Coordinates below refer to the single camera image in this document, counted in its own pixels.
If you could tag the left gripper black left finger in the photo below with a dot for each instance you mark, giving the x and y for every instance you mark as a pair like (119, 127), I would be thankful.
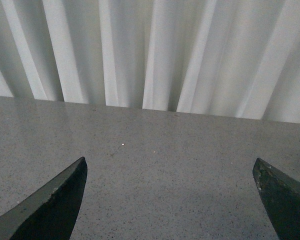
(51, 212)

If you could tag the white curtain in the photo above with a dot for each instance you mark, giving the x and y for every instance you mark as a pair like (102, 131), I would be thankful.
(236, 58)

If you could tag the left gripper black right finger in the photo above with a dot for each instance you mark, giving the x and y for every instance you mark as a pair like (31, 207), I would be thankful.
(280, 195)

